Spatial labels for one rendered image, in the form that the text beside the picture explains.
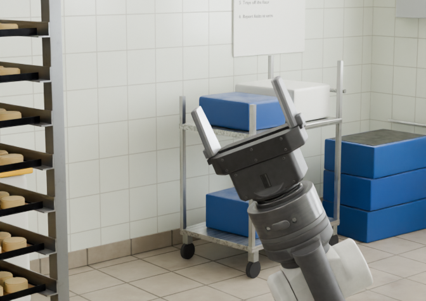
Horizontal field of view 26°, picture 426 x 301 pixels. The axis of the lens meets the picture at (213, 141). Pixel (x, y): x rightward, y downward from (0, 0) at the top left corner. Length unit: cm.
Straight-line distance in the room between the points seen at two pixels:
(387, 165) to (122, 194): 163
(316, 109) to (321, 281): 424
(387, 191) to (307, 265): 470
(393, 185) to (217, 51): 137
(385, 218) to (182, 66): 157
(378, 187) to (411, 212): 39
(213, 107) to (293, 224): 398
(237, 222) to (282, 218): 406
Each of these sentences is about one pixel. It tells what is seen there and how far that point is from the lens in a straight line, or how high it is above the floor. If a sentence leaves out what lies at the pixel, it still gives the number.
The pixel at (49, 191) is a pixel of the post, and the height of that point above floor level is 117.
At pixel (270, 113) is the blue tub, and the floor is 88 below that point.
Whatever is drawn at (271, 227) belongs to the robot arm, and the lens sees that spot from 111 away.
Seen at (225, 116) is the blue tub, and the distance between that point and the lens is 500.
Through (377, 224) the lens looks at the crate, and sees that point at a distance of 579.
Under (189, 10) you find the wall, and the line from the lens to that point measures 551.
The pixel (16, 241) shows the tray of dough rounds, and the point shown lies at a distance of 198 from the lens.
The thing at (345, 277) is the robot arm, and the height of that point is 124.
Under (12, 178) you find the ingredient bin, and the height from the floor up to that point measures 72.
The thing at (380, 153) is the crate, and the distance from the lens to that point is 566.
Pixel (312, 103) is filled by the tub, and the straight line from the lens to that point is 528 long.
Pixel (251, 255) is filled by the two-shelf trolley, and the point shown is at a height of 13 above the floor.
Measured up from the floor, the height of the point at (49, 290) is 95.
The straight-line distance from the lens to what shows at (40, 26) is 191.
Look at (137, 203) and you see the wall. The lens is 542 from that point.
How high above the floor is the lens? 160
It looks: 10 degrees down
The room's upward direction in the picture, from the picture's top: straight up
